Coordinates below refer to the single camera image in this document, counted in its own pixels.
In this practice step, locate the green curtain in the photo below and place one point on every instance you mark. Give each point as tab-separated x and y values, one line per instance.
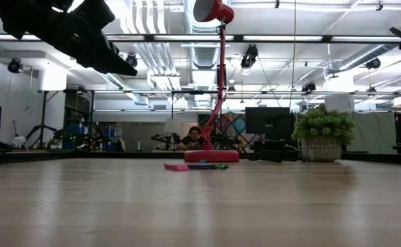
368	130

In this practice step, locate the green clip box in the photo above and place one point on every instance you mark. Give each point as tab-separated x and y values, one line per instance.
222	166

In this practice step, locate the potted green artificial plant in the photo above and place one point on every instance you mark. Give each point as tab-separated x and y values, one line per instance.
320	127

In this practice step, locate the black background robot arms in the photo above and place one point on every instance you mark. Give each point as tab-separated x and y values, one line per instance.
224	140
162	138
40	127

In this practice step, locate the white shade table lamp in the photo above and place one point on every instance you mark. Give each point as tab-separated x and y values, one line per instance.
172	126

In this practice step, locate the black monitor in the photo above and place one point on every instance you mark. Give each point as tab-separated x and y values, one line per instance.
267	123

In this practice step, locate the pink clip box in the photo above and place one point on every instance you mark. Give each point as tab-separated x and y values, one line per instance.
176	167

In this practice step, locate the colourful patchwork panel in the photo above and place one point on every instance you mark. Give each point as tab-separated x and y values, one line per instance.
234	125

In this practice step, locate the white bundle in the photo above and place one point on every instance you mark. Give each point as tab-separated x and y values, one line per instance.
18	141

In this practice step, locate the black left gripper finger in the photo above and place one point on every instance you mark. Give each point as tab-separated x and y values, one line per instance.
104	60

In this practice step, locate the black hanging studio light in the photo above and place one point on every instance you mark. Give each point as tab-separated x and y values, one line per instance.
249	56

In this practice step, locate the red desk lamp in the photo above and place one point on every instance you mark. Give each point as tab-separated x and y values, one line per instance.
208	156

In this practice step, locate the person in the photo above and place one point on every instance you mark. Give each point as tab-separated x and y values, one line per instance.
193	139

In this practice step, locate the black ceiling spotlight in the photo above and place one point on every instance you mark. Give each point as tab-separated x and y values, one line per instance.
373	64
131	61
308	87
15	66

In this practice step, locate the black rack frame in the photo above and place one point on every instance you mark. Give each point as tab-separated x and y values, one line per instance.
43	120

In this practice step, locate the blue storage bins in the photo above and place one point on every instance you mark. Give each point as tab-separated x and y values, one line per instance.
73	129

